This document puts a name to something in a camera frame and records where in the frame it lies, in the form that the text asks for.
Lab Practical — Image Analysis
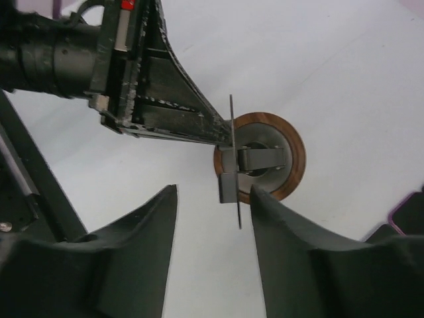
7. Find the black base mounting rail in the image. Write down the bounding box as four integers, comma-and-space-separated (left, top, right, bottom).
1, 92, 87, 242

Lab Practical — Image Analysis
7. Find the purple smartphone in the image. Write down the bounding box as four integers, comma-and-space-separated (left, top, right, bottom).
388, 188, 423, 235

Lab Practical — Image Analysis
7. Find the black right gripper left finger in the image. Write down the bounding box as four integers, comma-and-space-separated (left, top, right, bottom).
1, 185, 178, 317

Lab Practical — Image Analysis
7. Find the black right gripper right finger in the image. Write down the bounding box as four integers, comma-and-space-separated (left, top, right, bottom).
250, 186, 423, 317

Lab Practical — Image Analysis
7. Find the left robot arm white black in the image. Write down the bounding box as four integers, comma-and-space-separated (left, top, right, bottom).
1, 1, 231, 145

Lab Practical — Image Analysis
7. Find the dark glossy smartphone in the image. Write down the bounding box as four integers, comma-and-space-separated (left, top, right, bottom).
364, 223, 405, 244

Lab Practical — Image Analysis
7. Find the wooden base phone stand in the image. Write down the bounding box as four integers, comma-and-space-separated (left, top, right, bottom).
213, 94, 306, 230

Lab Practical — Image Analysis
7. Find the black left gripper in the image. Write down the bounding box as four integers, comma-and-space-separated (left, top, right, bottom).
87, 1, 231, 145

